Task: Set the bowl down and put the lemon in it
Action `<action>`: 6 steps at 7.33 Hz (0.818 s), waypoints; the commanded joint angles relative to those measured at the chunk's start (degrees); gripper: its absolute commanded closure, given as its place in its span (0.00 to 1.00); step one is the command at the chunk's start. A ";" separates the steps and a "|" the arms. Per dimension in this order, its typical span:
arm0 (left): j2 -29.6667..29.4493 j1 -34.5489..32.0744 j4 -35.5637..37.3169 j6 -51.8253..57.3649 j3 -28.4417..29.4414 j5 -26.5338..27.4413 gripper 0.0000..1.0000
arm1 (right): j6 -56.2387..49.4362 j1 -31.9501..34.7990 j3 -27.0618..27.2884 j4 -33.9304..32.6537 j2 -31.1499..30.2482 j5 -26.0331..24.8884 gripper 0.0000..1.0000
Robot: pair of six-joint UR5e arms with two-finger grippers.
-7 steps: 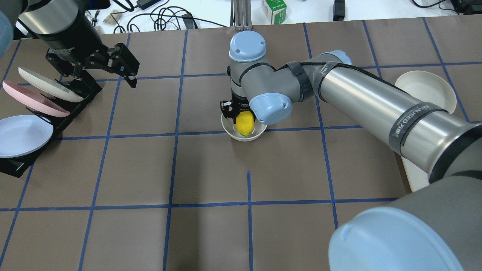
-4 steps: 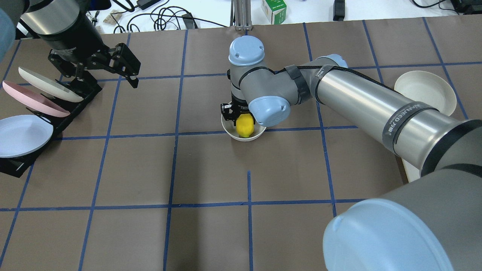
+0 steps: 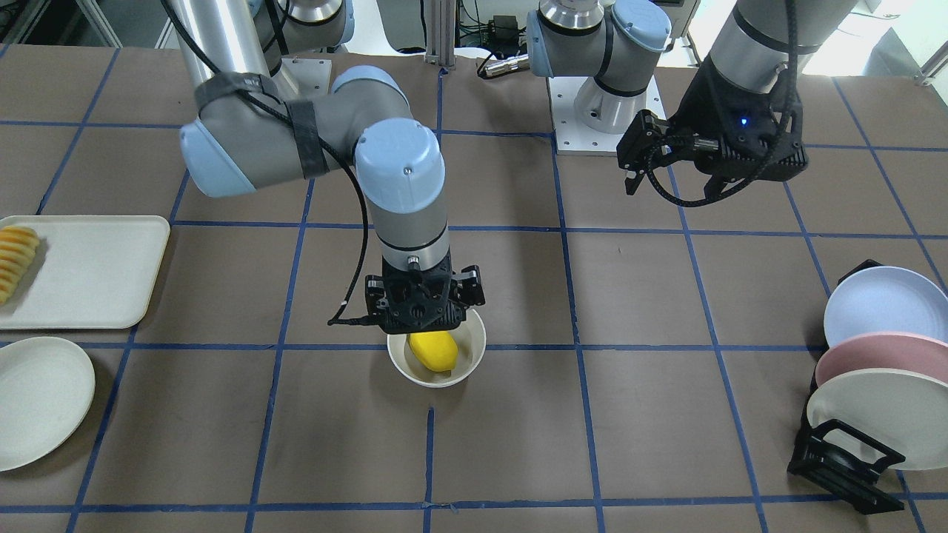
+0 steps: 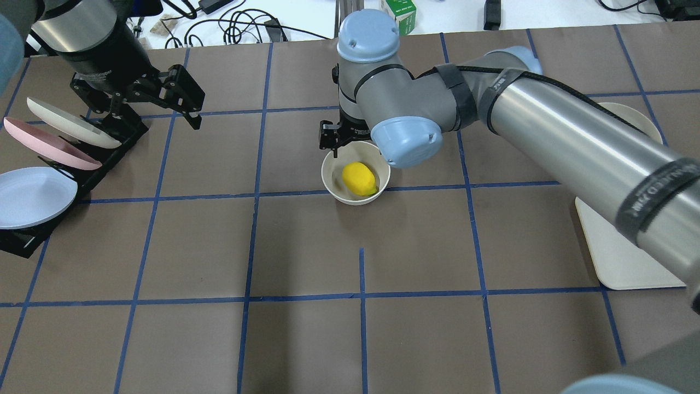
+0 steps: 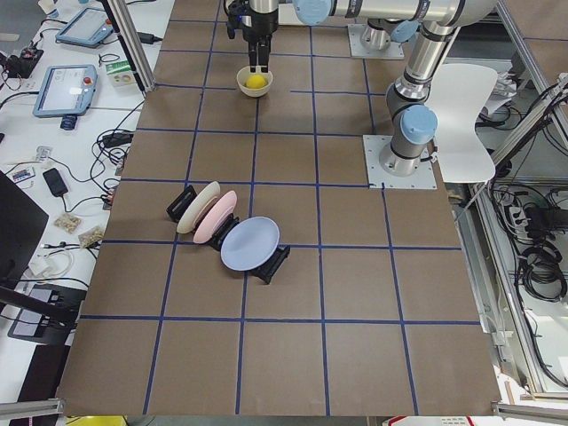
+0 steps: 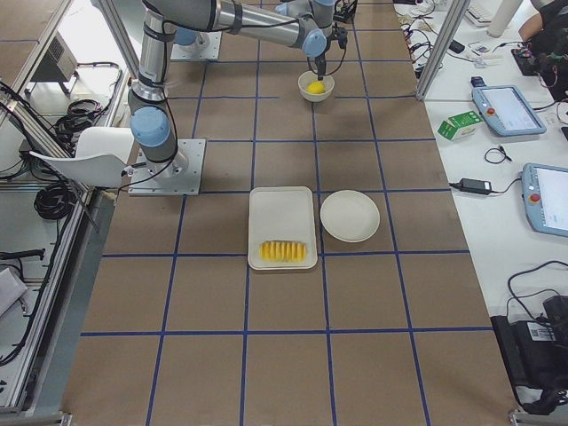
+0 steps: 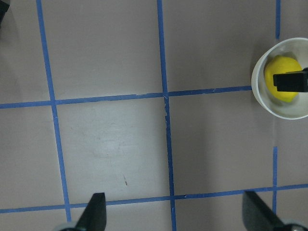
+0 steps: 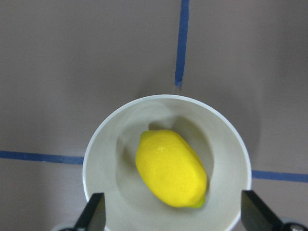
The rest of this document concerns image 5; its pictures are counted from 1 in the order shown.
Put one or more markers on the light blue plate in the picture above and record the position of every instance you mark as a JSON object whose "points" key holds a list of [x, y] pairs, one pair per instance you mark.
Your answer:
{"points": [[250, 243]]}

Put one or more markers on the aluminium frame post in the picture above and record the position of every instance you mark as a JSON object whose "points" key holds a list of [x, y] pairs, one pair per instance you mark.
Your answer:
{"points": [[123, 25]]}

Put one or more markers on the yellow lemon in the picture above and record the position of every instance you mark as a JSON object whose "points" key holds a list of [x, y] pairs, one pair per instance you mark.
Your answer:
{"points": [[256, 82]]}

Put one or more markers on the white chair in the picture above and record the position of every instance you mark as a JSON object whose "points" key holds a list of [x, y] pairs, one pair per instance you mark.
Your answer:
{"points": [[458, 92]]}

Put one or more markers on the white bowl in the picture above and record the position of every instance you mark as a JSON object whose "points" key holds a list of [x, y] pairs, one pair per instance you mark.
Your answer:
{"points": [[244, 74]]}

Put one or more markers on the cream plate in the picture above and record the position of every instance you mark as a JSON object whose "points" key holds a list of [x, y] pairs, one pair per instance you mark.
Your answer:
{"points": [[197, 209]]}

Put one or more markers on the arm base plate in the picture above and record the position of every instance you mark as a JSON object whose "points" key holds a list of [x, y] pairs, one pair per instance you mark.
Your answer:
{"points": [[386, 171], [372, 43]]}

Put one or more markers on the green white box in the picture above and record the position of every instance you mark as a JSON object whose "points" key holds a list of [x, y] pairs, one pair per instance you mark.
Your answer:
{"points": [[119, 73]]}

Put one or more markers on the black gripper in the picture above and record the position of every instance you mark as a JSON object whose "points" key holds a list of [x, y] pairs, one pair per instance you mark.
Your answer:
{"points": [[260, 27]]}

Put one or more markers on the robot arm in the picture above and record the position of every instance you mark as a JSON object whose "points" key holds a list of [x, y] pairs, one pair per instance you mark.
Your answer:
{"points": [[414, 123], [457, 13]]}

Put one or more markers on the pink plate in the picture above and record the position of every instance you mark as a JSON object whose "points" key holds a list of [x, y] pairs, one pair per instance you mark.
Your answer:
{"points": [[215, 217]]}

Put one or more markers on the black power adapter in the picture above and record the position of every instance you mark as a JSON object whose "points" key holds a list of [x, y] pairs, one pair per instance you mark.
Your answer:
{"points": [[148, 38]]}

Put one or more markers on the black dish rack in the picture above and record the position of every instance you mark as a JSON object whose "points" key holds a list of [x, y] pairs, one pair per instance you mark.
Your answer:
{"points": [[264, 272]]}

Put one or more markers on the teach pendant tablet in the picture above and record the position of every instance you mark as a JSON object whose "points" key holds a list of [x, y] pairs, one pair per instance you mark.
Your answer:
{"points": [[88, 28], [66, 90]]}

